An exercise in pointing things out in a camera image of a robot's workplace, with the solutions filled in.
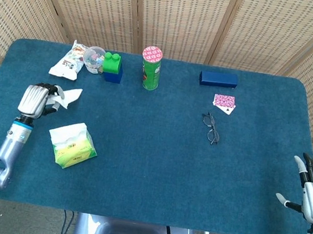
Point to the small blue cube box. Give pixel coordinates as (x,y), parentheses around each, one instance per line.
(113,76)

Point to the white ace playing card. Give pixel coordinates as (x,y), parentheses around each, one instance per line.
(228,111)

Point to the green tissue pack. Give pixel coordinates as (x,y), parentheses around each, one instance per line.
(73,147)

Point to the white tissue sheet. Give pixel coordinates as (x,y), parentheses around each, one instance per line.
(68,96)

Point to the long dark blue box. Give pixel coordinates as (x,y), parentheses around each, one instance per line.
(218,79)

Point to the blue felt table mat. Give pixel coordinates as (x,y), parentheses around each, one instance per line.
(152,151)

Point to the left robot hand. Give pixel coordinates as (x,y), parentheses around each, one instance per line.
(36,99)

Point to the black frame eyeglasses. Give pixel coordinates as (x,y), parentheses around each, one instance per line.
(210,128)

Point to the clear plastic cup with clips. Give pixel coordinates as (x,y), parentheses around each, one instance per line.
(93,59)

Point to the pink patterned playing card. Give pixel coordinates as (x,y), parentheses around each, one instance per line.
(224,100)

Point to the white snack bag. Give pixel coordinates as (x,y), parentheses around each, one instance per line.
(68,61)

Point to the green toy building block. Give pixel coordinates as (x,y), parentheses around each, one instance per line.
(112,62)

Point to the green chips can pink lid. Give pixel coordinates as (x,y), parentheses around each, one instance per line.
(151,68)

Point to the woven folding screen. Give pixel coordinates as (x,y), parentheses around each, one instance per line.
(169,17)

